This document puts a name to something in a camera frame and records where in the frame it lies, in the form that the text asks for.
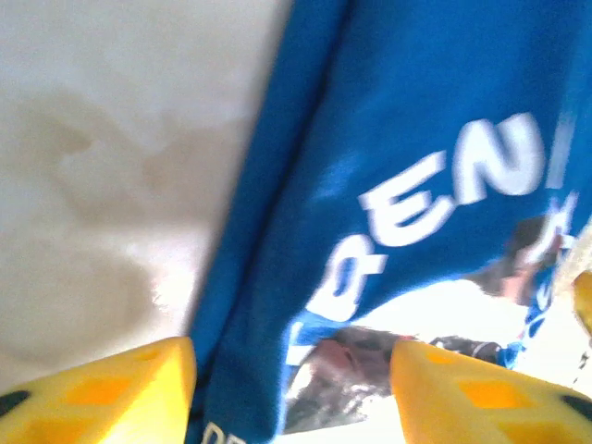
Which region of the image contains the blue printed t-shirt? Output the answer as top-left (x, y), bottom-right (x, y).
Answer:
top-left (187, 0), bottom-right (592, 444)

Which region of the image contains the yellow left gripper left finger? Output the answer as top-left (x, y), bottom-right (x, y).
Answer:
top-left (0, 336), bottom-right (198, 444)

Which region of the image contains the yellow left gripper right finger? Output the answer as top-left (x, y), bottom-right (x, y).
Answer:
top-left (390, 340), bottom-right (592, 444)

